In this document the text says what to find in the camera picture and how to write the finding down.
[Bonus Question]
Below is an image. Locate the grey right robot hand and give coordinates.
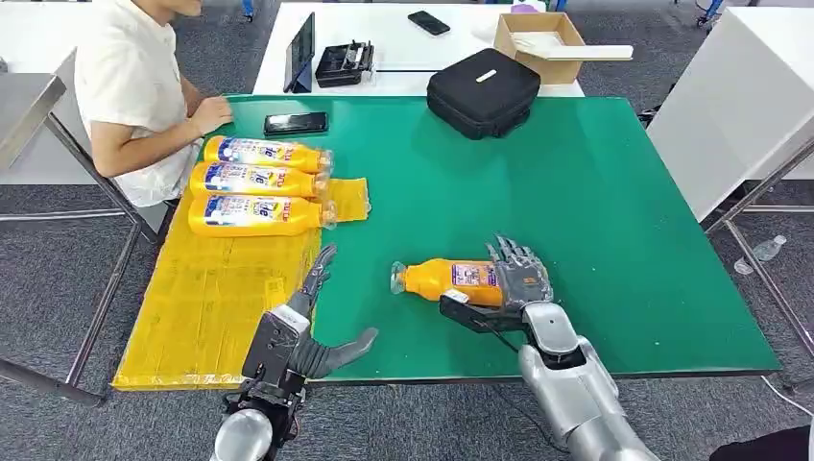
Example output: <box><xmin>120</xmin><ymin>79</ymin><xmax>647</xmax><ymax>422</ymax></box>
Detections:
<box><xmin>486</xmin><ymin>233</ymin><xmax>555</xmax><ymax>314</ymax></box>

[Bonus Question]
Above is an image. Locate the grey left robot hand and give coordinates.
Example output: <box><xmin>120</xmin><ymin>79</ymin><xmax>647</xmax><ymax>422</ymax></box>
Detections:
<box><xmin>289</xmin><ymin>244</ymin><xmax>381</xmax><ymax>381</ymax></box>

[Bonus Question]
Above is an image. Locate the person's right hand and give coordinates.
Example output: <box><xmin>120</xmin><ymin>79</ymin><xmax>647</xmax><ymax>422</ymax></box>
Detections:
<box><xmin>188</xmin><ymin>94</ymin><xmax>235</xmax><ymax>137</ymax></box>

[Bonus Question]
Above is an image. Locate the orange drink bottle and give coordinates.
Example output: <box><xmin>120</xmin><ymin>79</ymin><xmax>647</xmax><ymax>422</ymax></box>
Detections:
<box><xmin>188</xmin><ymin>159</ymin><xmax>331</xmax><ymax>201</ymax></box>
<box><xmin>186</xmin><ymin>193</ymin><xmax>339</xmax><ymax>239</ymax></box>
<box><xmin>389</xmin><ymin>256</ymin><xmax>511</xmax><ymax>308</ymax></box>
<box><xmin>203</xmin><ymin>134</ymin><xmax>336</xmax><ymax>176</ymax></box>

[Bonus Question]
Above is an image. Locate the black smartphone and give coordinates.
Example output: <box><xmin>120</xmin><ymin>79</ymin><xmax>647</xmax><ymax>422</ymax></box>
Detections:
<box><xmin>262</xmin><ymin>110</ymin><xmax>330</xmax><ymax>138</ymax></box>
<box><xmin>406</xmin><ymin>9</ymin><xmax>452</xmax><ymax>37</ymax></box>

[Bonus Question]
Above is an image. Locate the person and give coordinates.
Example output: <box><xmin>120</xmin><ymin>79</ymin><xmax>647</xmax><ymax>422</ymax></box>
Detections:
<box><xmin>74</xmin><ymin>0</ymin><xmax>235</xmax><ymax>210</ymax></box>
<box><xmin>707</xmin><ymin>416</ymin><xmax>814</xmax><ymax>461</ymax></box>

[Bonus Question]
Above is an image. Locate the green table mat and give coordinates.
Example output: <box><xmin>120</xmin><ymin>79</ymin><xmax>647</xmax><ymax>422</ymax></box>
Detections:
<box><xmin>202</xmin><ymin>94</ymin><xmax>782</xmax><ymax>383</ymax></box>

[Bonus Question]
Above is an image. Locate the dark tablet with stand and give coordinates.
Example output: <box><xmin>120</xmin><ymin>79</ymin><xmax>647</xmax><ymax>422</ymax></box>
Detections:
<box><xmin>282</xmin><ymin>11</ymin><xmax>318</xmax><ymax>95</ymax></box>

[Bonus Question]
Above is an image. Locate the yellow sheet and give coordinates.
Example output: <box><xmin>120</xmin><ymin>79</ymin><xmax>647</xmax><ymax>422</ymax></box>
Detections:
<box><xmin>110</xmin><ymin>176</ymin><xmax>372</xmax><ymax>392</ymax></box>

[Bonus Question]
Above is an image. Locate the black plastic tray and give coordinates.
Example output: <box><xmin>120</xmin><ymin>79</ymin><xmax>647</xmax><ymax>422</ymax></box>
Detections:
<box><xmin>314</xmin><ymin>39</ymin><xmax>377</xmax><ymax>89</ymax></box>

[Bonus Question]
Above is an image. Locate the black zip case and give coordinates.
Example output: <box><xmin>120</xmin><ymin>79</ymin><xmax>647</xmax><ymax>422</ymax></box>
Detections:
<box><xmin>425</xmin><ymin>47</ymin><xmax>543</xmax><ymax>142</ymax></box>

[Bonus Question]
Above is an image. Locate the brown cardboard box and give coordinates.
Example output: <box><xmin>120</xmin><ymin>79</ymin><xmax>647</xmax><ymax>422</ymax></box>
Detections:
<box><xmin>492</xmin><ymin>11</ymin><xmax>587</xmax><ymax>86</ymax></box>

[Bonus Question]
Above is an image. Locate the white flat board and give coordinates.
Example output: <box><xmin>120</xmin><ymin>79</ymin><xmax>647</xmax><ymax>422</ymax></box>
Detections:
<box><xmin>526</xmin><ymin>42</ymin><xmax>635</xmax><ymax>63</ymax></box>

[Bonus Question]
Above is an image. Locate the clear plastic bottle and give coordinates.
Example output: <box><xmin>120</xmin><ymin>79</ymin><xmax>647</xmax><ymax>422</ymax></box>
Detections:
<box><xmin>732</xmin><ymin>234</ymin><xmax>788</xmax><ymax>277</ymax></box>

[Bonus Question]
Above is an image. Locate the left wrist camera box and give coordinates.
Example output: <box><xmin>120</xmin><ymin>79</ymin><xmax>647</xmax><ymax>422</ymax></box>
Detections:
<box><xmin>240</xmin><ymin>303</ymin><xmax>312</xmax><ymax>390</ymax></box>

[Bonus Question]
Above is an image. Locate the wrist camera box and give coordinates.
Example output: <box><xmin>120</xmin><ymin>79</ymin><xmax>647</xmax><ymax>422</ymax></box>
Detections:
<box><xmin>240</xmin><ymin>303</ymin><xmax>312</xmax><ymax>390</ymax></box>
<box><xmin>438</xmin><ymin>288</ymin><xmax>530</xmax><ymax>336</ymax></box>

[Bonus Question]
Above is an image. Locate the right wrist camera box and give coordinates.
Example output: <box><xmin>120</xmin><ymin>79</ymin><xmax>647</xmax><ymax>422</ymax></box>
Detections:
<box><xmin>438</xmin><ymin>288</ymin><xmax>530</xmax><ymax>336</ymax></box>

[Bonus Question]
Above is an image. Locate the steel frame table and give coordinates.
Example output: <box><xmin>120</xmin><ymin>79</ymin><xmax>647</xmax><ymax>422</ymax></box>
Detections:
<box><xmin>0</xmin><ymin>71</ymin><xmax>161</xmax><ymax>409</ymax></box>

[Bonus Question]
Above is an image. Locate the steel leg frame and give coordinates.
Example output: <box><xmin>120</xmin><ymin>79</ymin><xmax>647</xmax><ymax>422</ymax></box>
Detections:
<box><xmin>702</xmin><ymin>135</ymin><xmax>814</xmax><ymax>361</ymax></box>

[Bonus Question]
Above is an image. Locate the white cable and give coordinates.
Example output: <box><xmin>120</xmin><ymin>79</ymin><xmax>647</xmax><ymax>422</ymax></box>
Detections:
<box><xmin>759</xmin><ymin>375</ymin><xmax>814</xmax><ymax>418</ymax></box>

